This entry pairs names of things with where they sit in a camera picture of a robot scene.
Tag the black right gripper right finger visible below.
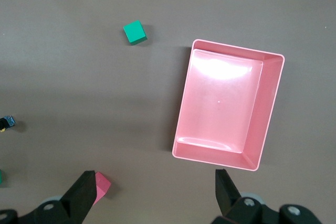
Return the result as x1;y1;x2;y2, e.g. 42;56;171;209
214;169;322;224

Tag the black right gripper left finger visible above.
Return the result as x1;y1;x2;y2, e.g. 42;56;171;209
0;170;98;224

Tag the orange capped black push button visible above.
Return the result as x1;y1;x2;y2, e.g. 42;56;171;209
0;115;16;133

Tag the pink foam cube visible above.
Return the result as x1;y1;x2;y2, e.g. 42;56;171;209
92;171;112;206

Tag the pink plastic bin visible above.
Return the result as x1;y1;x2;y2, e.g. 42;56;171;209
172;38;286;174

